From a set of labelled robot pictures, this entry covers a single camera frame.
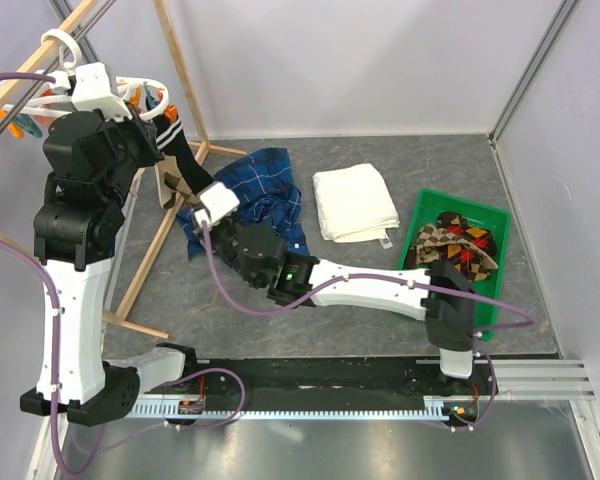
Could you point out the blue plaid shirt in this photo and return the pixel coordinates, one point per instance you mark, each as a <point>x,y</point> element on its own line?
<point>264,184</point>

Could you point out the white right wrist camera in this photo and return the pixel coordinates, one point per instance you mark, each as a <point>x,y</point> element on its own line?
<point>216,203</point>

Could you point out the white folded towel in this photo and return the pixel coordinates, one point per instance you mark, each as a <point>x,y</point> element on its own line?
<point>354,204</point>

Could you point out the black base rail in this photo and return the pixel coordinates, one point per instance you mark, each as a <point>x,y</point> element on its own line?
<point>348,384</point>

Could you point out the black white striped sock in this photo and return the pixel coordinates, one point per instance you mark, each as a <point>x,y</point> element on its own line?
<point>171,141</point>

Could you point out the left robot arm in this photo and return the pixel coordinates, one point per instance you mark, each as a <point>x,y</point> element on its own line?
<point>93,162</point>

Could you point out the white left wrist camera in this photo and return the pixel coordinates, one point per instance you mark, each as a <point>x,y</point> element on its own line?
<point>92,90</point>

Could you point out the white round sock hanger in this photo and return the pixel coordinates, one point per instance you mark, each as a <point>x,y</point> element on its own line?
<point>151,97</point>

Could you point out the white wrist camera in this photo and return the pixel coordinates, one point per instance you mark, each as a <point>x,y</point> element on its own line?
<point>92,90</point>
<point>216,203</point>

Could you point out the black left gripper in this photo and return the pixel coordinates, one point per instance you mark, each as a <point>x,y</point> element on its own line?
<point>145,131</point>

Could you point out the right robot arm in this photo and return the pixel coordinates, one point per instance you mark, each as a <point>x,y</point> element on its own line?
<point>437,295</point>

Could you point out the black red argyle sock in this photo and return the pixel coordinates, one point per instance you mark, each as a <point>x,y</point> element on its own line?
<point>475,258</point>

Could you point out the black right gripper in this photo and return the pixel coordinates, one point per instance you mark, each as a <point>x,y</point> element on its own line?
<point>214,229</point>

